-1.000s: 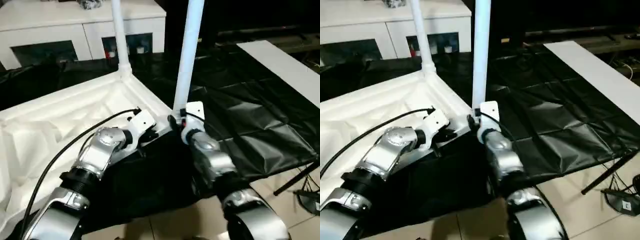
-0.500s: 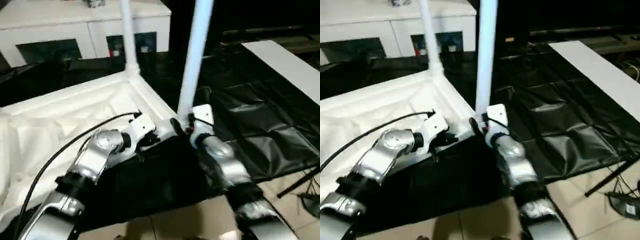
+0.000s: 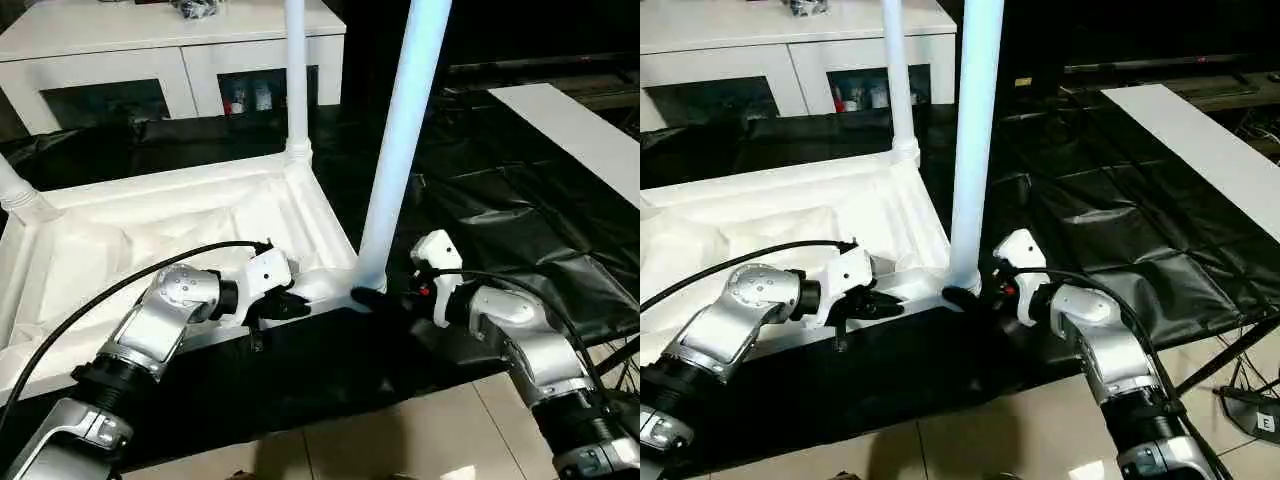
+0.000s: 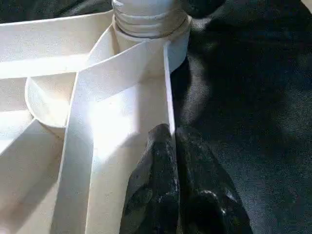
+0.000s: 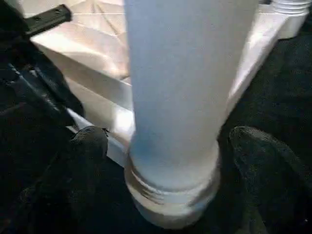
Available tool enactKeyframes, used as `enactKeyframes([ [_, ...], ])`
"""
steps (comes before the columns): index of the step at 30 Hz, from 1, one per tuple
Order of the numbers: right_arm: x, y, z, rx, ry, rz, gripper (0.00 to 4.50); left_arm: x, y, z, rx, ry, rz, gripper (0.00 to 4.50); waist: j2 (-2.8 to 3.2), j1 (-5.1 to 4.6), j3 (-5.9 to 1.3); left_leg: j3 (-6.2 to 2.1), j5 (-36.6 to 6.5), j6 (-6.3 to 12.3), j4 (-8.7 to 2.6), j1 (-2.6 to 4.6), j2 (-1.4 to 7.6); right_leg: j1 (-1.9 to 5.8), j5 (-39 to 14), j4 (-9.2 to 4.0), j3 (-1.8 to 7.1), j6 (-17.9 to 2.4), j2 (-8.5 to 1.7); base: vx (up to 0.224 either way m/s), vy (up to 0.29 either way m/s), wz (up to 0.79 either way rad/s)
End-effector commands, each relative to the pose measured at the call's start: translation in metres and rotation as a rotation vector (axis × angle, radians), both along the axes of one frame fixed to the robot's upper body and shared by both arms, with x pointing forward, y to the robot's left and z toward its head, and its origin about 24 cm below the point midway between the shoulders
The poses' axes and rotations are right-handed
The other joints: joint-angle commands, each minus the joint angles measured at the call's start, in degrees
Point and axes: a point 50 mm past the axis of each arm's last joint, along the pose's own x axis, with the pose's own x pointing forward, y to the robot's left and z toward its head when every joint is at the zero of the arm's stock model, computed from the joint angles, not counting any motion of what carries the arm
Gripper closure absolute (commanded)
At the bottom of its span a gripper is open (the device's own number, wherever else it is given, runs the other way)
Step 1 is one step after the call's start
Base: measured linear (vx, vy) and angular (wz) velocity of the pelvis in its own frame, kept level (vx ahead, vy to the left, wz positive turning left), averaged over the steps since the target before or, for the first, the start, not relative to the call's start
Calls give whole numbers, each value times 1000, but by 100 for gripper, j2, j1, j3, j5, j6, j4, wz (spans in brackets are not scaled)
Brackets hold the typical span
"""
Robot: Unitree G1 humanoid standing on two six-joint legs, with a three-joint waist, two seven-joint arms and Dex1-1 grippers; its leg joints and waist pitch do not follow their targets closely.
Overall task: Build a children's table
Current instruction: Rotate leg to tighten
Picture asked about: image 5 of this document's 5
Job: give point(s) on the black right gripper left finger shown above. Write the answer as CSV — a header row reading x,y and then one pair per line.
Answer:
x,y
68,185

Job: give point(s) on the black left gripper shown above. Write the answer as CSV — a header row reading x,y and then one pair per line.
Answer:
x,y
46,19

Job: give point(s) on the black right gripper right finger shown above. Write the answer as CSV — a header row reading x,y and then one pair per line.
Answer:
x,y
275,185

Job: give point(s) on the white plastic table top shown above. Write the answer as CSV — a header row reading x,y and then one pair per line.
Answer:
x,y
97,56

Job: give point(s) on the white plastic table leg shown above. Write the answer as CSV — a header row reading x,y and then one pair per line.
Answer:
x,y
180,85
290,6

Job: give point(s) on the black mat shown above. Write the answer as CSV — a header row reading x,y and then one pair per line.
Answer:
x,y
280,97

